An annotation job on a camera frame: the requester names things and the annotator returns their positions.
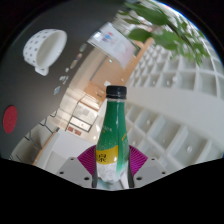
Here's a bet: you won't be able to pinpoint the potted green leafy plant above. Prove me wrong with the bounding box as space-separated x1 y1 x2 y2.
114 0 209 66

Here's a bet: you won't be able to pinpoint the flat round red coaster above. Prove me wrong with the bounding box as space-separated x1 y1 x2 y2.
2 105 19 135

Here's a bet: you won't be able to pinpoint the clear standing sign holder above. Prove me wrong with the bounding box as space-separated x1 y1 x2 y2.
87 21 139 69

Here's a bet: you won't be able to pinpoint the green plastic drink bottle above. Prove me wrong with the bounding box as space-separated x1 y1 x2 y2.
94 85 131 184

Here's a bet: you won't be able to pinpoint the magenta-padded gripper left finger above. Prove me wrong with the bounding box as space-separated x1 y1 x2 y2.
54 144 100 188

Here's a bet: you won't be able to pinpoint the recessed ceiling lights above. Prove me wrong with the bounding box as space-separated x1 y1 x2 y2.
106 58 196 154

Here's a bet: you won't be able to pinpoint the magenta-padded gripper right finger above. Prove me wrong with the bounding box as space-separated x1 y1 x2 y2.
127 145 169 189

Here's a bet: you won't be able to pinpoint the white dotted mug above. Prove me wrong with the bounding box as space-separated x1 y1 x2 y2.
22 28 68 77

